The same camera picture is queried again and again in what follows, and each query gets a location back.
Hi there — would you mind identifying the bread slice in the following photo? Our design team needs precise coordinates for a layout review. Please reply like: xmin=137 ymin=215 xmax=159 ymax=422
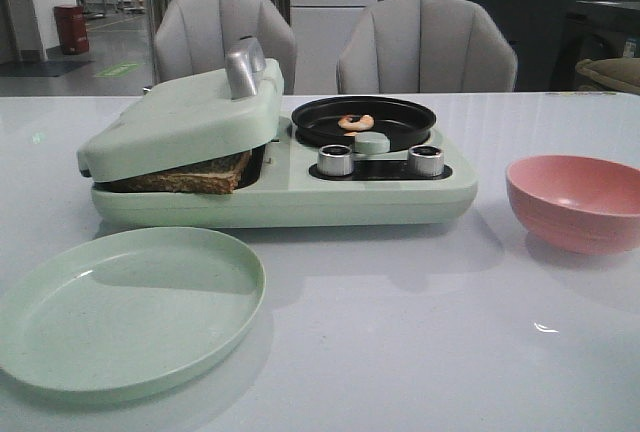
xmin=98 ymin=151 xmax=252 ymax=195

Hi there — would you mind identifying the green sandwich maker lid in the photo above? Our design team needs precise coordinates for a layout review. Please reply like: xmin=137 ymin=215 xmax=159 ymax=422
xmin=77 ymin=58 xmax=284 ymax=183

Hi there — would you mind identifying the green breakfast maker base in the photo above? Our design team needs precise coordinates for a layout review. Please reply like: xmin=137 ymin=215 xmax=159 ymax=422
xmin=91 ymin=114 xmax=478 ymax=229

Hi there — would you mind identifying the left silver control knob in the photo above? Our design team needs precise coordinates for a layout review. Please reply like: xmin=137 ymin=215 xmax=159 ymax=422
xmin=317 ymin=144 xmax=354 ymax=177

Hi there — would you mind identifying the silver control knob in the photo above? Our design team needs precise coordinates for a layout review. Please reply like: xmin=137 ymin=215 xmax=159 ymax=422
xmin=407 ymin=145 xmax=445 ymax=177
xmin=317 ymin=144 xmax=354 ymax=177

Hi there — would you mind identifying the right silver control knob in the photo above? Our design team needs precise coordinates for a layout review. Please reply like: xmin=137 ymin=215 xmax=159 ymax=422
xmin=407 ymin=145 xmax=445 ymax=177

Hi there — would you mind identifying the black round frying pan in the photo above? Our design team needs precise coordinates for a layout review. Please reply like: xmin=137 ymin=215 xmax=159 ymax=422
xmin=291 ymin=95 xmax=436 ymax=152

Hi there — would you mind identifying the right grey fabric chair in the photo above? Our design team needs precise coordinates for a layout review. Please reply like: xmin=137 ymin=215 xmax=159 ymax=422
xmin=336 ymin=0 xmax=518 ymax=94

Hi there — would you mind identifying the grey fabric chair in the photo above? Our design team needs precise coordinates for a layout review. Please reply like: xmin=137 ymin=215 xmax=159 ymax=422
xmin=336 ymin=0 xmax=518 ymax=94
xmin=153 ymin=0 xmax=297 ymax=95

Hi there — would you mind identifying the white refrigerator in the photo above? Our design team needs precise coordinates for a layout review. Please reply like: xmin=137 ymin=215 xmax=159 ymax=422
xmin=289 ymin=0 xmax=377 ymax=95

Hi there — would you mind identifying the left grey fabric chair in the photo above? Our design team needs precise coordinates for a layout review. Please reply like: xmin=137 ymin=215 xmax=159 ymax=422
xmin=153 ymin=0 xmax=297 ymax=95

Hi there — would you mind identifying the light green plate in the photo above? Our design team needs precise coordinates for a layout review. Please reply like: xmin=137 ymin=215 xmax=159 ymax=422
xmin=1 ymin=227 xmax=265 ymax=404

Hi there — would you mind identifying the pink bowl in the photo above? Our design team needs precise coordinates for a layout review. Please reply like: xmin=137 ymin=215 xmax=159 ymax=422
xmin=506 ymin=155 xmax=639 ymax=255

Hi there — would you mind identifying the dark kitchen counter cabinet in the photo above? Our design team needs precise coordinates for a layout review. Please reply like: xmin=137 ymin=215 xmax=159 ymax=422
xmin=378 ymin=0 xmax=640 ymax=92

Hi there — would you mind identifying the red waste bin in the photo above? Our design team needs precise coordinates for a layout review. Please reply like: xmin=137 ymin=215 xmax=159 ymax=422
xmin=53 ymin=5 xmax=90 ymax=55

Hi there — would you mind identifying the dark washing machine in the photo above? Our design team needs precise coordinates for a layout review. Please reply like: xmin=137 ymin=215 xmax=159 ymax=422
xmin=549 ymin=1 xmax=639 ymax=91

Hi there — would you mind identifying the beige sofa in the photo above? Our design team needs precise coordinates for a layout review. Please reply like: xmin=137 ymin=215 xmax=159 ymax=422
xmin=575 ymin=57 xmax=640 ymax=95

